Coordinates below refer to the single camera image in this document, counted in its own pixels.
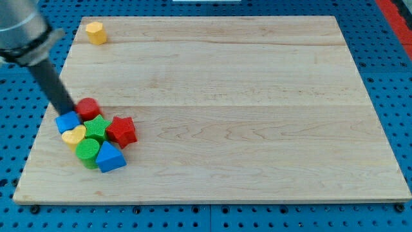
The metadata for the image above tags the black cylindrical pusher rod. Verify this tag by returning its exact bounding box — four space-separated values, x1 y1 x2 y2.
28 58 75 115

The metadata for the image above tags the blue cube block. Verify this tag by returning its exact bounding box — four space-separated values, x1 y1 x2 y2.
55 111 80 134

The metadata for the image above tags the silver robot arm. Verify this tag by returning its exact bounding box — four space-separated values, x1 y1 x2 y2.
1 0 75 115

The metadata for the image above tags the red cylinder block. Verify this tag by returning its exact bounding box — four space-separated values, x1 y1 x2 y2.
75 97 101 121

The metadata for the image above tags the yellow heart block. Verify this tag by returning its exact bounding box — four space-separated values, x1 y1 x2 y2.
61 124 86 152

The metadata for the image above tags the green star block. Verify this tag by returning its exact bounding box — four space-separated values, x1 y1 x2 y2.
84 115 111 144

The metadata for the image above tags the yellow hexagon block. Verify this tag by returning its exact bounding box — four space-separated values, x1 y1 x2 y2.
86 21 107 45

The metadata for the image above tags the green cylinder block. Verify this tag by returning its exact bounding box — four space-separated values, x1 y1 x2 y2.
75 139 100 169

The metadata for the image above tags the red star block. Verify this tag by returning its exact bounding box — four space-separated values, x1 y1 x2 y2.
105 116 138 149

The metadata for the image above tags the blue triangle block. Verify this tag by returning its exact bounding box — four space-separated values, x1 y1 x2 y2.
96 141 127 173

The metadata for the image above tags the wooden board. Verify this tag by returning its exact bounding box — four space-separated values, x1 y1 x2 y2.
14 16 411 206

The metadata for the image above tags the red tape strip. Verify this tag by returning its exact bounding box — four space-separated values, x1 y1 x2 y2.
375 0 411 59

